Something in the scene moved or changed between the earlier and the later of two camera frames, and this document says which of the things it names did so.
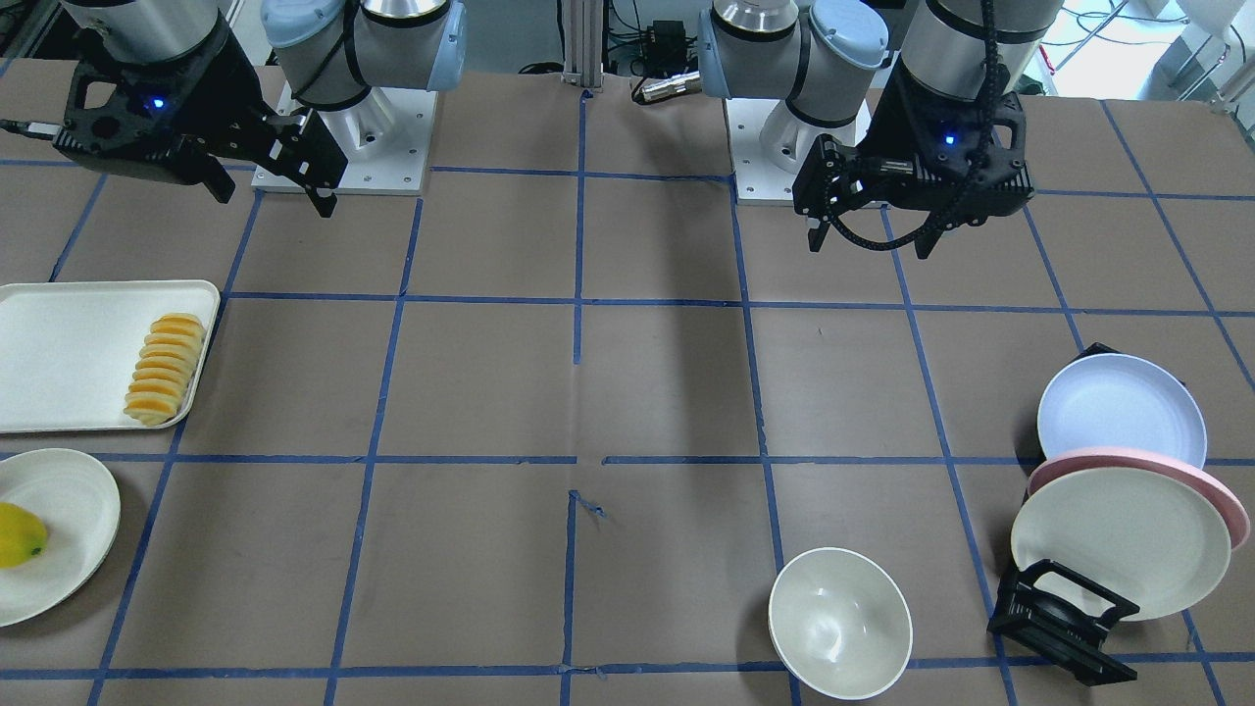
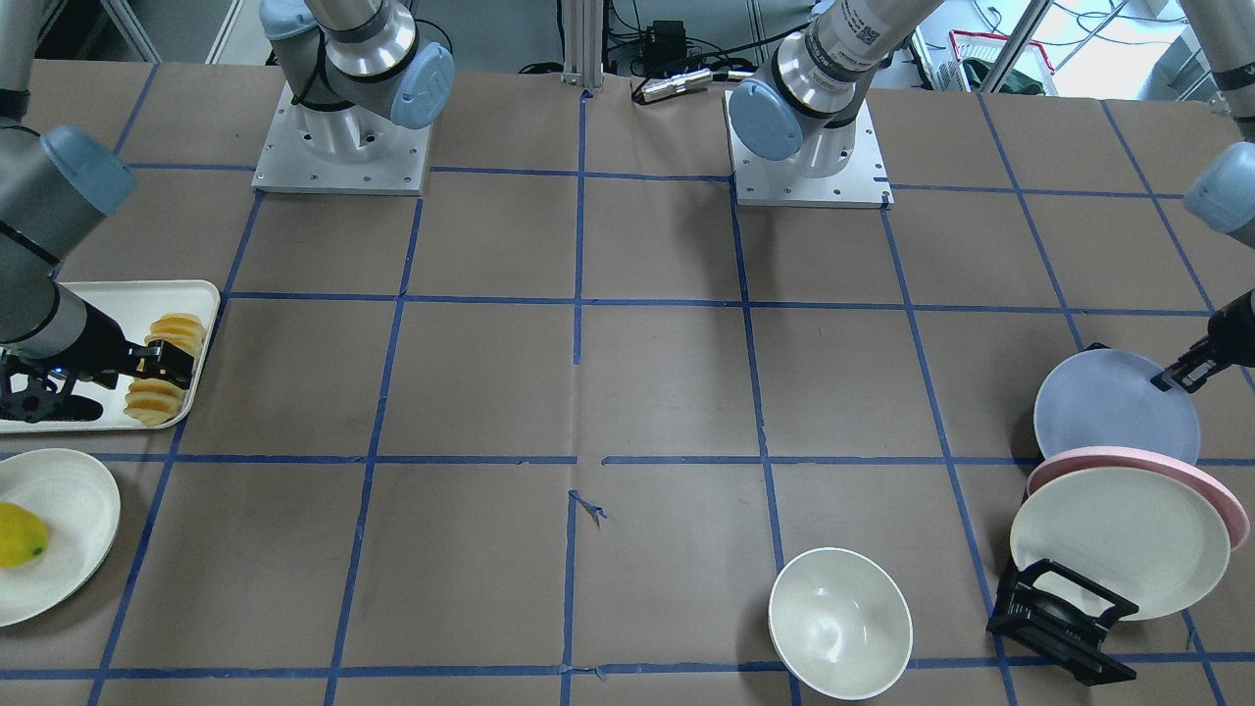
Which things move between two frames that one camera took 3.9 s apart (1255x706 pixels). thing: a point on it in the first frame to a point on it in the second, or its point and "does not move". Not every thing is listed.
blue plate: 1119,401 does not move
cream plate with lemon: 79,504 does not move
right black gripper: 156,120 to 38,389
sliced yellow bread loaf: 166,363 does not move
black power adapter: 665,49 does not move
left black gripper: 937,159 to 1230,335
